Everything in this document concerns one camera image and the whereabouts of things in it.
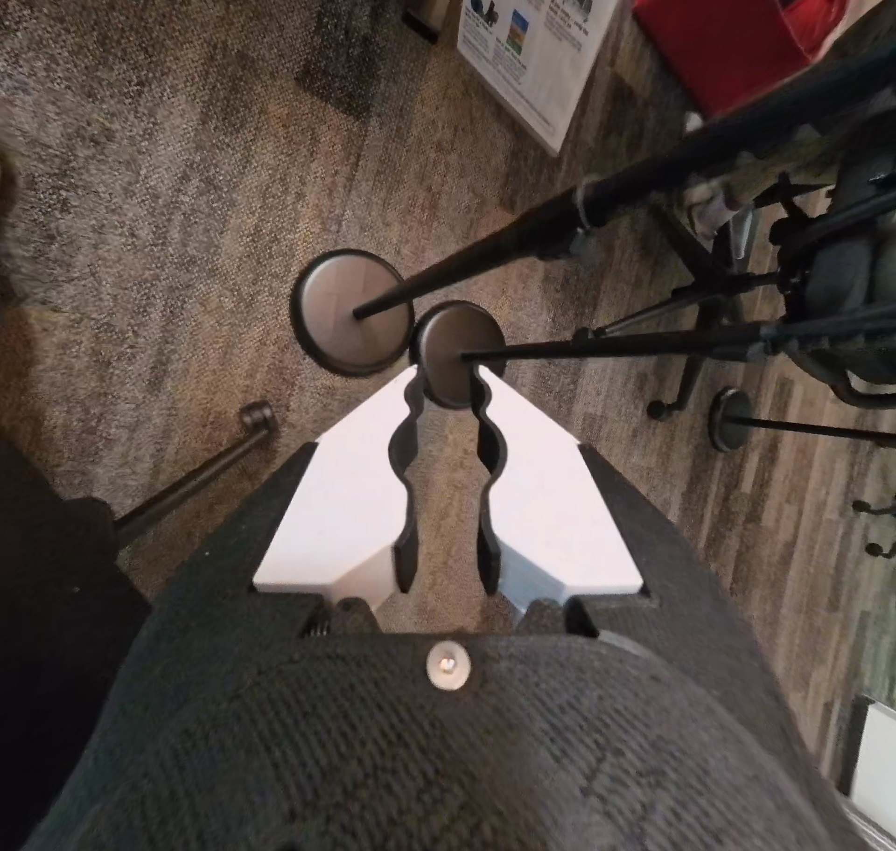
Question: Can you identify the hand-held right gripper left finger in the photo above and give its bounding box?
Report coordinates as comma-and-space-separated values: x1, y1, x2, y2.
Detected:
252, 366, 422, 613

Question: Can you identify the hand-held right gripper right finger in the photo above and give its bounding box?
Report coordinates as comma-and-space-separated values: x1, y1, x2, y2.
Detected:
476, 367, 644, 620

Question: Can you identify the black chair leg with caster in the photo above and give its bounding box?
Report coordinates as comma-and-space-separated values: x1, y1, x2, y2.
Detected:
115, 401, 277, 551

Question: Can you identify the black stand with medium round base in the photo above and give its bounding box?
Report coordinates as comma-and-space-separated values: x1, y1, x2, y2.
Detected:
409, 301, 896, 407

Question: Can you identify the black tripod with round feet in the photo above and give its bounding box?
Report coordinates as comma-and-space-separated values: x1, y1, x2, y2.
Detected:
290, 42, 896, 377

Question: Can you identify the black office chair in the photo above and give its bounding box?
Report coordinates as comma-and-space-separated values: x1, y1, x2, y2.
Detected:
647, 116, 896, 421

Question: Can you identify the black stand with small round base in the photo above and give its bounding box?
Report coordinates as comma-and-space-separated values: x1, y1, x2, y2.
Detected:
708, 387, 896, 453

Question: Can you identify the person's black clothing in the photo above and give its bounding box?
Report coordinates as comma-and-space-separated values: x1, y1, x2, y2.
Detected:
0, 438, 151, 851

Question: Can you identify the white flat panel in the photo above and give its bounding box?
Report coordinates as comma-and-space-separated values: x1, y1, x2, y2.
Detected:
849, 696, 896, 820

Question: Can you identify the white illustrated instruction poster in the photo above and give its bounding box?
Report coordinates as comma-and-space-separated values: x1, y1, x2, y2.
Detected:
457, 0, 639, 158

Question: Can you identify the red fabric cube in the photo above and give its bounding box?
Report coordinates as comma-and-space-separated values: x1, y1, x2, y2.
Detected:
633, 0, 858, 119

